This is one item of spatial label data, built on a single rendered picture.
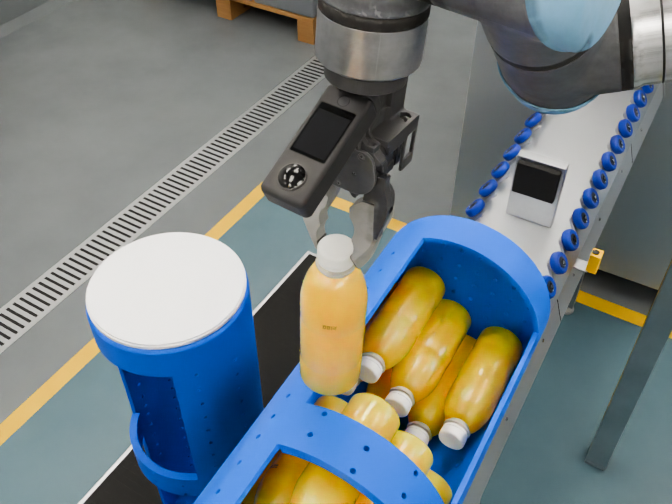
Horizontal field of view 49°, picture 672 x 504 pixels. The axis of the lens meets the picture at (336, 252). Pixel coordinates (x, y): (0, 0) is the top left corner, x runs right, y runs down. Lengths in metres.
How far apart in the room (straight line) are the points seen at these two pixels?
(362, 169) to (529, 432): 1.83
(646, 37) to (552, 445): 1.89
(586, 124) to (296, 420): 1.29
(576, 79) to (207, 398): 0.93
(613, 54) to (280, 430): 0.55
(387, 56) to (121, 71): 3.54
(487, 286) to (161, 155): 2.40
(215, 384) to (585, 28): 0.99
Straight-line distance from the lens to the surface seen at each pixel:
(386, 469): 0.88
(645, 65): 0.64
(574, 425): 2.48
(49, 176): 3.45
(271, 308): 2.47
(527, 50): 0.57
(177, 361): 1.27
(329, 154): 0.62
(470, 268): 1.20
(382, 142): 0.66
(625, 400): 2.15
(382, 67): 0.60
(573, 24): 0.51
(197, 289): 1.32
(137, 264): 1.39
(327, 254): 0.73
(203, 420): 1.42
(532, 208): 1.62
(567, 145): 1.89
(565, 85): 0.64
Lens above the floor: 1.98
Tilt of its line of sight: 44 degrees down
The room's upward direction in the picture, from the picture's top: straight up
